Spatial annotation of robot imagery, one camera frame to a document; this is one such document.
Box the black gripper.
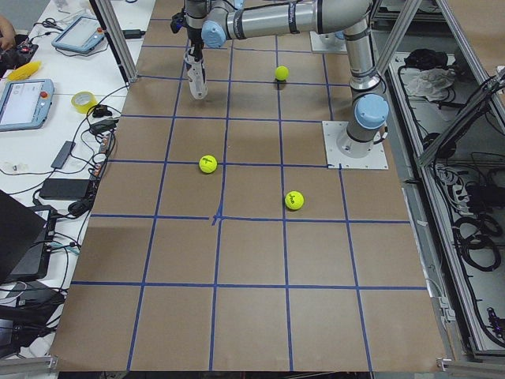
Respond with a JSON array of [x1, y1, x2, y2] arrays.
[[170, 10, 208, 63]]

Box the clear tennis ball can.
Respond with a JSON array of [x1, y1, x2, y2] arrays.
[[185, 52, 208, 99]]

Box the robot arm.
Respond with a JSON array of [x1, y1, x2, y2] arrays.
[[170, 0, 389, 159]]

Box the centre Head tennis ball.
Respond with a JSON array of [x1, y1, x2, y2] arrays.
[[275, 66, 290, 81]]

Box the near Wilson tennis ball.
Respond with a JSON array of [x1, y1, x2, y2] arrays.
[[199, 155, 218, 174]]

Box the wilson tennis ball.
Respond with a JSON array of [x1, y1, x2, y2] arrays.
[[199, 155, 218, 174], [284, 190, 305, 211]]

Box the far Wilson tennis ball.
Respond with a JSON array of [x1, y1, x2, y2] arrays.
[[284, 190, 305, 211]]

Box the person hand at table edge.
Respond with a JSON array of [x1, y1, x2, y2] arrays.
[[0, 14, 16, 51]]

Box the small black adapter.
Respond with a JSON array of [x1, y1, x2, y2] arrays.
[[122, 29, 145, 39]]

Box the far teach pendant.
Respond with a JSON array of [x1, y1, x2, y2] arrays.
[[51, 16, 105, 54]]

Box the teach pendant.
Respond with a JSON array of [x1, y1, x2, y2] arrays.
[[1, 79, 54, 132], [51, 16, 105, 54]]

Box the yellow tape roll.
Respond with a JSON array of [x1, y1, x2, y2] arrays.
[[71, 91, 98, 114]]

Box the black scissors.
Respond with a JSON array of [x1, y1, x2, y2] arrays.
[[41, 17, 63, 31]]

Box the yellow banana toy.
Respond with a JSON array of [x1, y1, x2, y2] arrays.
[[6, 61, 42, 81]]

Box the grey USB hub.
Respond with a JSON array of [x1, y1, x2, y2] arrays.
[[50, 141, 76, 171]]

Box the near teach pendant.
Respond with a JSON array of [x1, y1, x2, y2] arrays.
[[1, 79, 54, 132]]

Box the black power adapter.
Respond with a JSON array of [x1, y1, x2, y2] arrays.
[[39, 178, 89, 201]]

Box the white crumpled cloth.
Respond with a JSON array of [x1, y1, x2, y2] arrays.
[[406, 68, 456, 101]]

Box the black laptop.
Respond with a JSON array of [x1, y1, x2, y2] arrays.
[[1, 192, 56, 283]]

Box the aluminium frame post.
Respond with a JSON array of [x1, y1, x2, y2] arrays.
[[89, 0, 137, 85]]

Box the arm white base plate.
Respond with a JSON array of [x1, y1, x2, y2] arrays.
[[322, 121, 388, 170], [309, 31, 347, 54]]

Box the black cable coils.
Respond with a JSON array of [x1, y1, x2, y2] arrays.
[[451, 215, 504, 273]]

